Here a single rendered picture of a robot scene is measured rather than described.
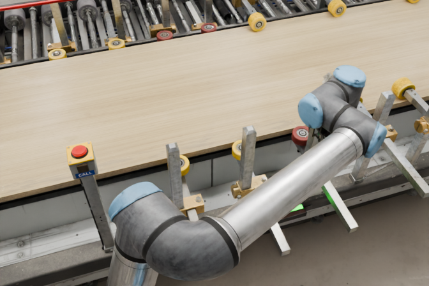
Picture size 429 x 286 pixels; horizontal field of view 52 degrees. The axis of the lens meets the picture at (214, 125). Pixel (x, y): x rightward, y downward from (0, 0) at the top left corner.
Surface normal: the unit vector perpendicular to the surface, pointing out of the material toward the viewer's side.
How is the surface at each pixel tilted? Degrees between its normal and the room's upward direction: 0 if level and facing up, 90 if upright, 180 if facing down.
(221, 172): 90
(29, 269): 0
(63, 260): 0
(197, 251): 30
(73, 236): 0
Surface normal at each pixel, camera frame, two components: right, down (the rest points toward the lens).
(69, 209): 0.30, 0.68
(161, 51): 0.00, -0.70
